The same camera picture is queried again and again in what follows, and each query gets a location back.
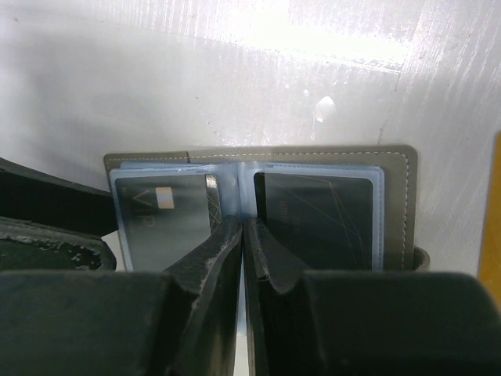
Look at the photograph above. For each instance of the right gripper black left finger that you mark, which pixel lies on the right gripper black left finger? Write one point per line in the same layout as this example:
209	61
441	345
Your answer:
178	322

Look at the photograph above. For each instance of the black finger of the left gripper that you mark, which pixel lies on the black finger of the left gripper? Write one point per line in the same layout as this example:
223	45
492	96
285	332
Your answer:
51	223

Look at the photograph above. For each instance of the gold VIP card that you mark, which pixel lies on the gold VIP card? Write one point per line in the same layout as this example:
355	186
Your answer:
489	269

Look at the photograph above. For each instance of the dark credit card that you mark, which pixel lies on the dark credit card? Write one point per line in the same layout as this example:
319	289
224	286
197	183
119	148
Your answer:
162	216
325	221

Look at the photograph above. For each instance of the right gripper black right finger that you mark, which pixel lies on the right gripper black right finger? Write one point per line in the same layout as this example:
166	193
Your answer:
303	321

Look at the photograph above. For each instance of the grey blue card holder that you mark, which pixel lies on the grey blue card holder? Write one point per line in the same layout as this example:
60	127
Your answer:
399	162

